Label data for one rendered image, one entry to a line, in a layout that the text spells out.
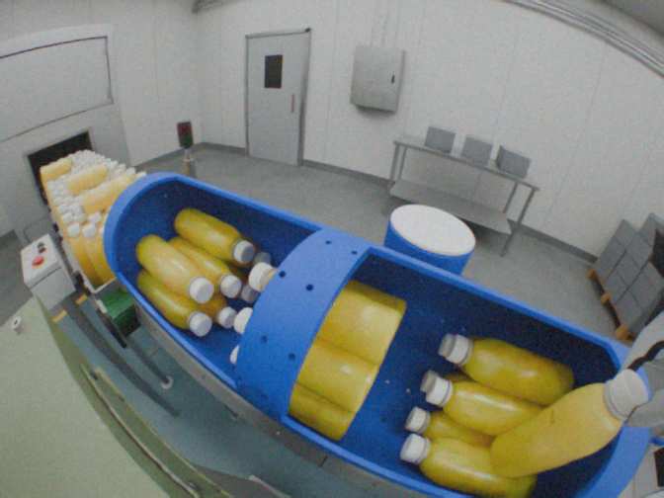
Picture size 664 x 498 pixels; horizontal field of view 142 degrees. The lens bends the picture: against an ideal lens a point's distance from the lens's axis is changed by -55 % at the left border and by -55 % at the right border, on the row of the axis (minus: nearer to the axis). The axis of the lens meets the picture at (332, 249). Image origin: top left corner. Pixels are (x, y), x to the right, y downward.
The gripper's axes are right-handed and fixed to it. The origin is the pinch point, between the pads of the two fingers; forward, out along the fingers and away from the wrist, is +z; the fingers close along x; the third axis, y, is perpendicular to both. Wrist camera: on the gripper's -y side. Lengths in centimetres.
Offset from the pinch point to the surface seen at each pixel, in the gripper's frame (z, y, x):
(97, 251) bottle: 23, -94, -7
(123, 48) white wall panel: -94, -503, 158
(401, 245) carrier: 26, -29, 47
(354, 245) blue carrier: 3.3, -30.6, 9.1
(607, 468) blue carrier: 7.1, 5.1, -4.1
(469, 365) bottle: 14.6, -10.9, 8.8
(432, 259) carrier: 25, -20, 46
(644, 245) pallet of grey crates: 36, 224, 251
